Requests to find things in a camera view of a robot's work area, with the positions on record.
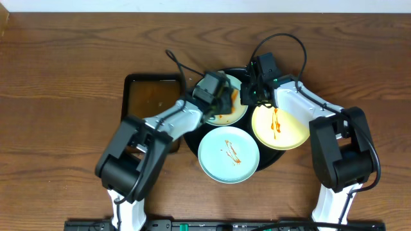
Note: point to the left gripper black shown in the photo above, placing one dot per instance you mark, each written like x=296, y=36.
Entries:
x=225, y=101

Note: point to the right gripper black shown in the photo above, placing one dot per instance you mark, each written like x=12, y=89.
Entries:
x=245, y=88

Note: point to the green yellow sponge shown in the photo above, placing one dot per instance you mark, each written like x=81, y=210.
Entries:
x=225, y=101

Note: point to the light green plate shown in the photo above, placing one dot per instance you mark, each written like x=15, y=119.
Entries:
x=238, y=110
x=228, y=155

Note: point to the yellow plate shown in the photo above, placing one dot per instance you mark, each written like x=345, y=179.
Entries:
x=278, y=129

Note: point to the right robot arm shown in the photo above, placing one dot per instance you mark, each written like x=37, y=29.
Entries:
x=344, y=157

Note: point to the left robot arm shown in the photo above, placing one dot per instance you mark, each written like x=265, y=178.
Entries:
x=132, y=161

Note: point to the rectangular black water tray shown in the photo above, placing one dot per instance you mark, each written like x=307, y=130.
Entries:
x=147, y=94

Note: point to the round black tray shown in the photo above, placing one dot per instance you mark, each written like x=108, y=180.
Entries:
x=267, y=155

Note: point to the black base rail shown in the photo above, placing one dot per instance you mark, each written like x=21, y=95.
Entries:
x=167, y=225

